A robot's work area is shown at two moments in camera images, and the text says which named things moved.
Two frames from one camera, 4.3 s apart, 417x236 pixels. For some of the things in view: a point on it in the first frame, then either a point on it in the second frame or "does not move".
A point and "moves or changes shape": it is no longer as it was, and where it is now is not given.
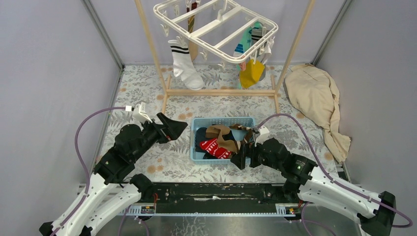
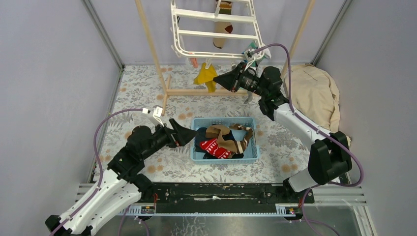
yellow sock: x=252 y=73 moves or changes shape
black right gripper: x=239 y=159 -> x=232 y=80
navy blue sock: x=200 y=135 does not move
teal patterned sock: x=242 y=46 -> x=253 y=44
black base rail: x=216 y=199 does not move
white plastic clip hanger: x=221 y=30 moves or changes shape
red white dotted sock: x=211 y=146 does not move
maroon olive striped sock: x=193 y=45 -> x=223 y=27
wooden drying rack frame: x=257 y=93 does not move
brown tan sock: x=218 y=131 does not move
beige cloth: x=316 y=94 does not move
